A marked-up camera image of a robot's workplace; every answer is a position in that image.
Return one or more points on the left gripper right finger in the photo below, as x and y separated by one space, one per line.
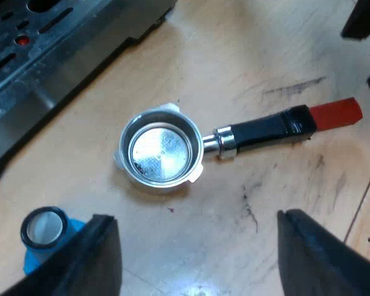
314 265

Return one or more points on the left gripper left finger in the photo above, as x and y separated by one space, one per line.
89 265

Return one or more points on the bright blue tamper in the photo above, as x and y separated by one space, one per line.
42 228

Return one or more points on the steel espresso machine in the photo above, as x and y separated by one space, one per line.
58 58

